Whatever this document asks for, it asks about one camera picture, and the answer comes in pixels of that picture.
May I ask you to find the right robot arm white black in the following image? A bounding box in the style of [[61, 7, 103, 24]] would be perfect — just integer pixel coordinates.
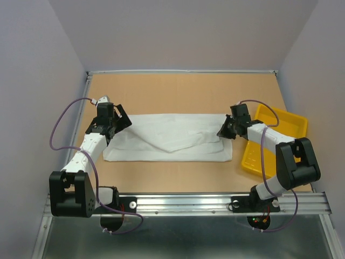
[[217, 101, 321, 212]]

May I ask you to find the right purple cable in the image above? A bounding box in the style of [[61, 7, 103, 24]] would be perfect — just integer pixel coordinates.
[[237, 99, 299, 233]]

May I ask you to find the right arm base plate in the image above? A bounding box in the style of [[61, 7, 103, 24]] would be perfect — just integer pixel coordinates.
[[229, 195, 281, 231]]

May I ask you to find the aluminium mounting rail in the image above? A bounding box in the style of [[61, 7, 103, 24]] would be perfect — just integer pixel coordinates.
[[44, 192, 332, 216]]

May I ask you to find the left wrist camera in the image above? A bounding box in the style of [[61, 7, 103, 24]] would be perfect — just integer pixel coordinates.
[[91, 96, 111, 108]]

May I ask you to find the purple cable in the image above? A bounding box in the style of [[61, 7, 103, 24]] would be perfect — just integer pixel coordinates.
[[237, 99, 299, 233], [50, 97, 145, 235]]

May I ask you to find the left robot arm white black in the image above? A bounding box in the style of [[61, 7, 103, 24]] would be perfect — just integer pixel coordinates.
[[49, 101, 132, 217]]

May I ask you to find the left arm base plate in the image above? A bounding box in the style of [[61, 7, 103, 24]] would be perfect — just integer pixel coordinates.
[[93, 196, 142, 235]]

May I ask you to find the yellow plastic tray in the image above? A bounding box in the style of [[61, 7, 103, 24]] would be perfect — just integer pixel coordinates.
[[241, 104, 308, 179]]

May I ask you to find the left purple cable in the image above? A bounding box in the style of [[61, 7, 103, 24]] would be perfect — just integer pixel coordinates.
[[50, 97, 145, 235]]

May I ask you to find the white long sleeve shirt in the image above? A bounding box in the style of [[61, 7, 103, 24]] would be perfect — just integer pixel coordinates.
[[103, 114, 232, 162]]

